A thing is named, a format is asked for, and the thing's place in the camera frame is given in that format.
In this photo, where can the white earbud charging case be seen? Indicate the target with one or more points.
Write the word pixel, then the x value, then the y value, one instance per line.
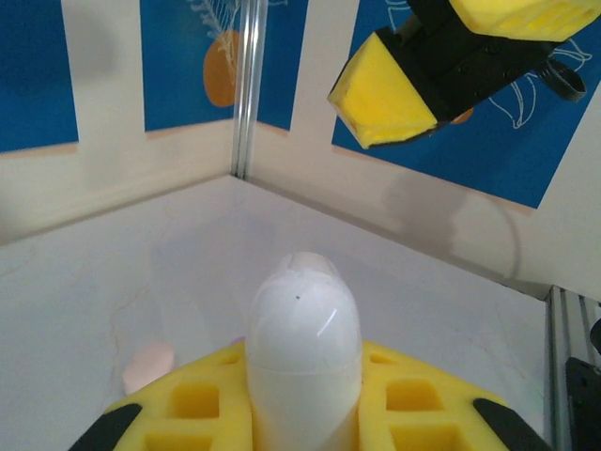
pixel 303 338

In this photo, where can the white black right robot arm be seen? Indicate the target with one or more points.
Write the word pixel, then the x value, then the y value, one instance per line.
pixel 584 399

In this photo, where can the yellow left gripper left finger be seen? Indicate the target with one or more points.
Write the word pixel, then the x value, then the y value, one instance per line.
pixel 159 437

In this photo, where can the aluminium side rail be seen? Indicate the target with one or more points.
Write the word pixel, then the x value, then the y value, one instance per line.
pixel 559 357

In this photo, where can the pink earbud charging case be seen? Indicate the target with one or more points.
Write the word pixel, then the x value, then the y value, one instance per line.
pixel 148 368

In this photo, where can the aluminium corner post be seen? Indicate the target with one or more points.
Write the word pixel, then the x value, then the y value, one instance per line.
pixel 249 84

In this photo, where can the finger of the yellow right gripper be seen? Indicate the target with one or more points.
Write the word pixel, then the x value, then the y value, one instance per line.
pixel 516 16
pixel 380 89

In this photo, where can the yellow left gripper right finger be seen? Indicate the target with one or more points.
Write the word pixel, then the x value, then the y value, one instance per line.
pixel 371 423

